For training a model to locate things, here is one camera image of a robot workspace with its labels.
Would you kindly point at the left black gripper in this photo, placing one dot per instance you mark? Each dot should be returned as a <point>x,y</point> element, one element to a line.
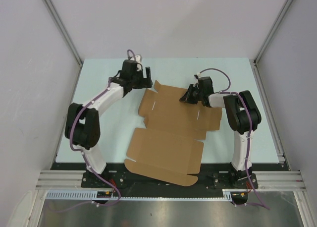
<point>145,83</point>

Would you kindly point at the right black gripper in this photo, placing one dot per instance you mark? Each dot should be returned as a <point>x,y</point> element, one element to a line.
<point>187,96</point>

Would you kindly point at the brown cardboard box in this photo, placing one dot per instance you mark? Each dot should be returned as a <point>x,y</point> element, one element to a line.
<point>170,147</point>

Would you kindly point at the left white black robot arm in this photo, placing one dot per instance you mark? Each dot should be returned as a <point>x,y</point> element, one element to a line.
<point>82,127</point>

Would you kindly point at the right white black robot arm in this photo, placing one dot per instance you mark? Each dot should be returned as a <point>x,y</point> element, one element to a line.
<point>243,117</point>

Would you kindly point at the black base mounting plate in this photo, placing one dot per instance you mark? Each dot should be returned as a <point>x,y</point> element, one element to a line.
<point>124,178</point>

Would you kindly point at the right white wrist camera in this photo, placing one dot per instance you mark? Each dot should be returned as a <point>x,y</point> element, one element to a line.
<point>198,75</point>

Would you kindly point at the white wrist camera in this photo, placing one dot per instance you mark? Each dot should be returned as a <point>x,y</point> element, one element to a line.
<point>138,59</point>
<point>198,75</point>

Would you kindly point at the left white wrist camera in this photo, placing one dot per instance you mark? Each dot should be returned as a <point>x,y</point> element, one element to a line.
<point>138,59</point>

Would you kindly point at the right aluminium side rail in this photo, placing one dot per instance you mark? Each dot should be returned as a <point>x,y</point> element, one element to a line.
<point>268,113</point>

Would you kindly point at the grey slotted cable duct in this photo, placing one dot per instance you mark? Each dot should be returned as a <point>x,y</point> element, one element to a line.
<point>93,195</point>

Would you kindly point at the left aluminium corner post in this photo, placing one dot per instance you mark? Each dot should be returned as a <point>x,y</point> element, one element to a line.
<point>51,8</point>

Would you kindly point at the aluminium corner post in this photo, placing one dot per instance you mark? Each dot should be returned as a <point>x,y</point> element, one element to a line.
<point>51,8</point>
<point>273,30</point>

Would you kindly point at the right aluminium corner post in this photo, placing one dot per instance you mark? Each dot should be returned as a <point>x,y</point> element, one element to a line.
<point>273,30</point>

